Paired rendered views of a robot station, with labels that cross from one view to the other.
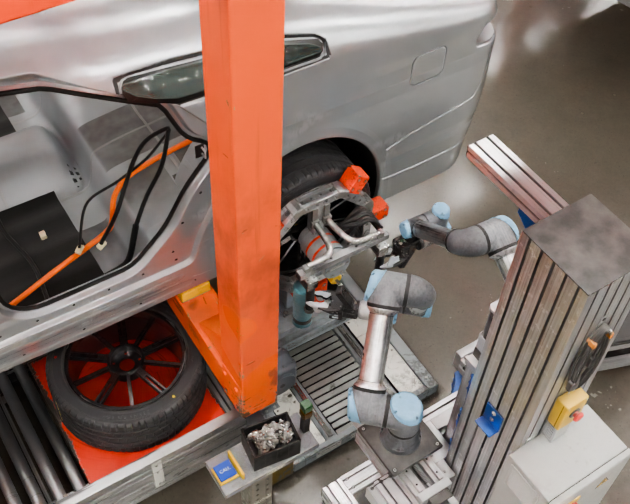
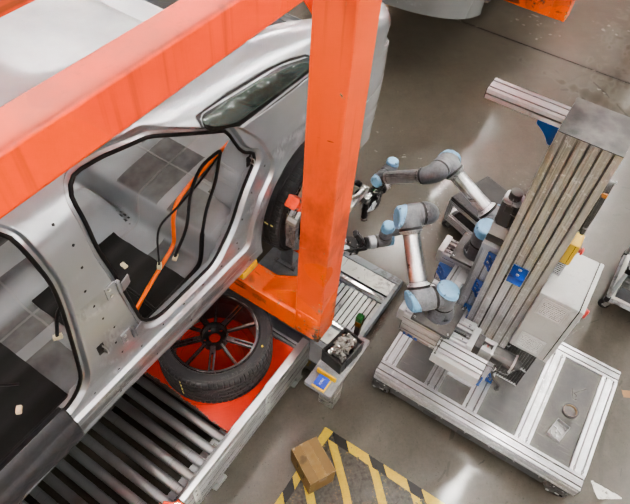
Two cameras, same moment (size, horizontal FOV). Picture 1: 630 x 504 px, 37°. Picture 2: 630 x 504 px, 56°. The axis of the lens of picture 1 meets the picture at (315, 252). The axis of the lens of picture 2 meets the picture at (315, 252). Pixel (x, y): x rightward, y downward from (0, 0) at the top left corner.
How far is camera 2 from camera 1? 1.12 m
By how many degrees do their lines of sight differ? 15
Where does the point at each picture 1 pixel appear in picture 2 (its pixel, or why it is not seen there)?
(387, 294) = (414, 219)
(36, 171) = (96, 221)
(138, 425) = (248, 374)
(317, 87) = not seen: hidden behind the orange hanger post
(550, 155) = (392, 122)
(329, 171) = not seen: hidden behind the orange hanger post
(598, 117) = (408, 91)
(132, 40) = (198, 84)
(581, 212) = (581, 109)
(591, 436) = (577, 264)
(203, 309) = (260, 279)
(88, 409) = (207, 377)
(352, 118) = not seen: hidden behind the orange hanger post
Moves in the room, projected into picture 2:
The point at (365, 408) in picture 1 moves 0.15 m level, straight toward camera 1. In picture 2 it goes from (424, 300) to (435, 325)
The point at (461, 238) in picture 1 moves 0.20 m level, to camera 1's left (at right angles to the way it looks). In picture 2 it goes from (430, 171) to (397, 179)
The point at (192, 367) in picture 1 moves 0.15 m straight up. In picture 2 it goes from (264, 322) to (264, 308)
